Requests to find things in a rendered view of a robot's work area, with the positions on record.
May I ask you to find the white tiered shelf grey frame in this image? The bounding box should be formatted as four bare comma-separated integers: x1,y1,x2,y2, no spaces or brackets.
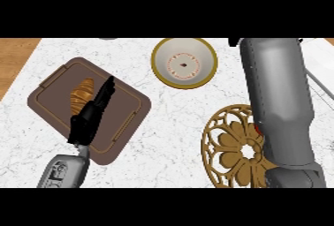
300,38,334,102

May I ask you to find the brown striped croissant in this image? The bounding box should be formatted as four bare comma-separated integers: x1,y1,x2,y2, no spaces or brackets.
69,77,96,117

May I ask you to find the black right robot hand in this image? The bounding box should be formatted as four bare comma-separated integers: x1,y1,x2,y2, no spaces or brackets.
227,38,244,48

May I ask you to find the gold ornate round placemat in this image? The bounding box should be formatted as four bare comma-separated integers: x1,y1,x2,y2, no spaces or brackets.
199,103,281,189

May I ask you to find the white bowl with gold rim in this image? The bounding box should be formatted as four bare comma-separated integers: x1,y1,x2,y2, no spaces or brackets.
151,38,219,90

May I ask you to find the brown rounded square tray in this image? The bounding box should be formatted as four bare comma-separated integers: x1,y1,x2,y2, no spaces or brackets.
26,56,152,166

